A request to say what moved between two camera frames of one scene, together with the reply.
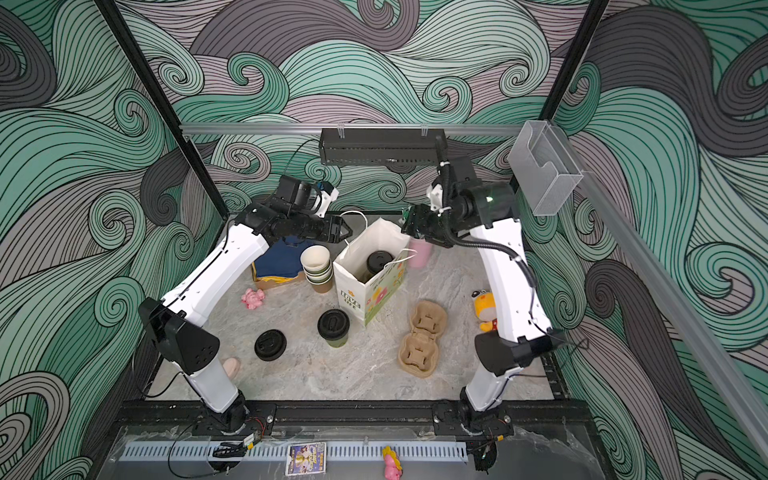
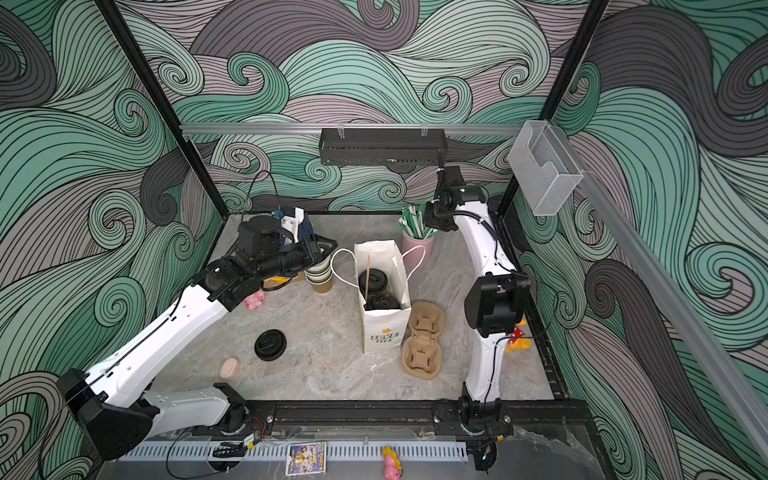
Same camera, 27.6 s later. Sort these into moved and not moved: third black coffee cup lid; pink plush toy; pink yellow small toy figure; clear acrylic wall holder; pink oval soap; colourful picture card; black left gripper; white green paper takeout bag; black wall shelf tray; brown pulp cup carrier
Moved: black left gripper; white green paper takeout bag
Not moved: pink plush toy; pink oval soap; third black coffee cup lid; clear acrylic wall holder; black wall shelf tray; pink yellow small toy figure; brown pulp cup carrier; colourful picture card
